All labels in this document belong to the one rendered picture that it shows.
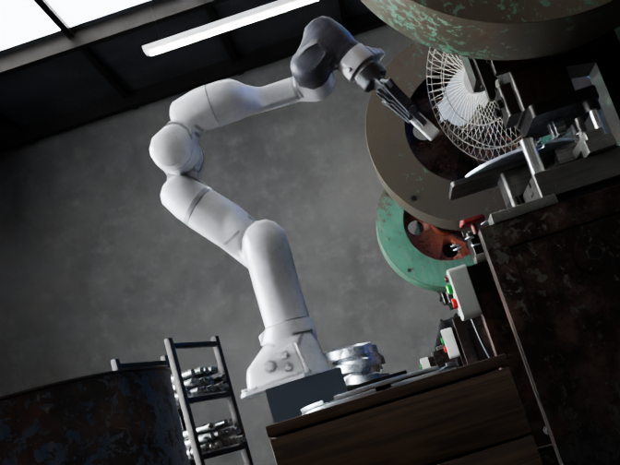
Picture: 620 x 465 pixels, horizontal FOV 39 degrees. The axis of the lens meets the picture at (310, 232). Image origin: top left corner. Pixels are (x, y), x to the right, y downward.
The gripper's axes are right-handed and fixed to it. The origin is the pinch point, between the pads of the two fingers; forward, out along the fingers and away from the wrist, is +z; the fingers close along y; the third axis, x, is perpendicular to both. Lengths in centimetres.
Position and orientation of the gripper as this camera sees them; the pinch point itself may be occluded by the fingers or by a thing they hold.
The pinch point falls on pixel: (424, 126)
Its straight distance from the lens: 212.2
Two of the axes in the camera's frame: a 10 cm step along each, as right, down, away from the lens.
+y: -0.8, -2.2, -9.7
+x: 7.2, -6.9, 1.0
